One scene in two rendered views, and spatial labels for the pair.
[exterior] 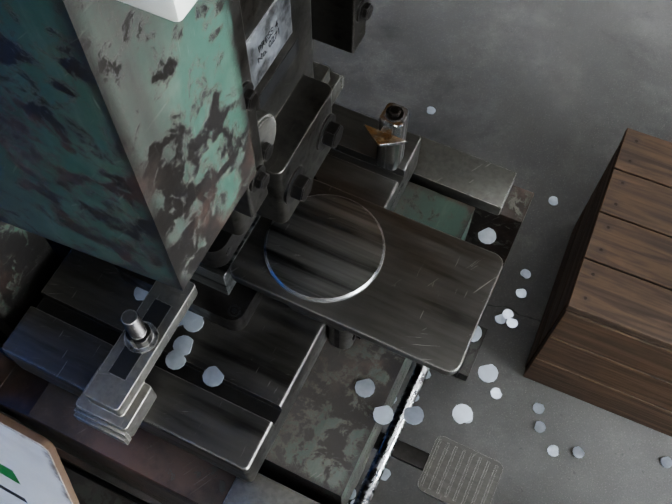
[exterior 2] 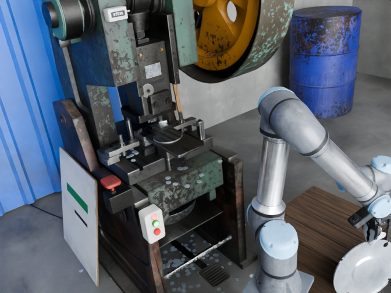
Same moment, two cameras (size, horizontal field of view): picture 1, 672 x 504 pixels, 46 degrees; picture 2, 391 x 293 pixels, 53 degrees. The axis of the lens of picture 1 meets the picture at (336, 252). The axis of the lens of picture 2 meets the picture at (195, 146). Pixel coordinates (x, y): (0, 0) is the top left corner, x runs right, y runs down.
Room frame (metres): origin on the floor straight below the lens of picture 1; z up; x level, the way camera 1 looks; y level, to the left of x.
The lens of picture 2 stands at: (-0.87, -0.83, 1.50)
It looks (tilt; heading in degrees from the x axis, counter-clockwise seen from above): 28 degrees down; 30
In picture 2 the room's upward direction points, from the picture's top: 6 degrees counter-clockwise
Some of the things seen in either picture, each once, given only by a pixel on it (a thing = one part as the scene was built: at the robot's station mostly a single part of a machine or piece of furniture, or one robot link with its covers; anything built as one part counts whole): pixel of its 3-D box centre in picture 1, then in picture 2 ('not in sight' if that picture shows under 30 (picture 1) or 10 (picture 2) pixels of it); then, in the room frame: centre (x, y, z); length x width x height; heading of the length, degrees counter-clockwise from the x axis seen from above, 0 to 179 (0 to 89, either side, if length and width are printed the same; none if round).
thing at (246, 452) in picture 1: (229, 247); (155, 149); (0.43, 0.13, 0.68); 0.45 x 0.30 x 0.06; 154
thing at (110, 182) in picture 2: not in sight; (112, 188); (0.04, 0.06, 0.72); 0.07 x 0.06 x 0.08; 64
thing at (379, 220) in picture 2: not in sight; (379, 210); (0.41, -0.83, 0.58); 0.09 x 0.08 x 0.12; 132
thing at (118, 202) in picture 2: not in sight; (121, 208); (0.05, 0.05, 0.62); 0.10 x 0.06 x 0.20; 154
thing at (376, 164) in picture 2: not in sight; (381, 173); (0.40, -0.82, 0.74); 0.09 x 0.08 x 0.11; 125
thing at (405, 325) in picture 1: (365, 290); (176, 153); (0.36, -0.03, 0.72); 0.25 x 0.14 x 0.14; 64
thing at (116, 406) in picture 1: (136, 344); (120, 146); (0.28, 0.20, 0.76); 0.17 x 0.06 x 0.10; 154
